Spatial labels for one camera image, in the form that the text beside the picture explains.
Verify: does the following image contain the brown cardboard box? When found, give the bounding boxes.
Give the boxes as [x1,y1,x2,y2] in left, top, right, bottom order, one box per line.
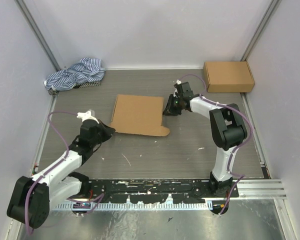
[203,61,255,93]
[110,94,170,137]

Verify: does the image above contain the aluminium front rail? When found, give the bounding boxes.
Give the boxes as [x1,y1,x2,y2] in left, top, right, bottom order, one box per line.
[13,178,287,201]

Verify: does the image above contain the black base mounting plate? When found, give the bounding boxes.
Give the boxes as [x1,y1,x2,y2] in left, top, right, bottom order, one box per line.
[73,179,230,204]

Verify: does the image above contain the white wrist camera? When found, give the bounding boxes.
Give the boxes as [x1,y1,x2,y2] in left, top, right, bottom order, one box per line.
[76,109,100,124]
[173,79,183,98]

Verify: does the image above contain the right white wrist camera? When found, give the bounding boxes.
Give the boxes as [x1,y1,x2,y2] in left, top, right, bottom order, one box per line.
[173,79,183,98]

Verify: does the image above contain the slotted cable duct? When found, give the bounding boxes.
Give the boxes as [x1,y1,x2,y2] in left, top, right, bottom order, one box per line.
[54,201,213,212]

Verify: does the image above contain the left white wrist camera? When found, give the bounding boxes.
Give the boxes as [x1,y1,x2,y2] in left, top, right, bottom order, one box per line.
[76,109,100,124]

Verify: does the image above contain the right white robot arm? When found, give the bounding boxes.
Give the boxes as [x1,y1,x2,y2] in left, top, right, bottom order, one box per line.
[162,80,248,198]

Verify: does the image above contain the folded brown cardboard box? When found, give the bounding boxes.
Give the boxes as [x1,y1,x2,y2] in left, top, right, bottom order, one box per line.
[203,61,255,93]

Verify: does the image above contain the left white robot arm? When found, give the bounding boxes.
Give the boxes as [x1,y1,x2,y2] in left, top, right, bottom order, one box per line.
[6,119,116,229]

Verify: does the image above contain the blue striped cloth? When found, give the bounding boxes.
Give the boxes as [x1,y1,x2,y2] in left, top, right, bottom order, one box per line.
[43,57,106,96]

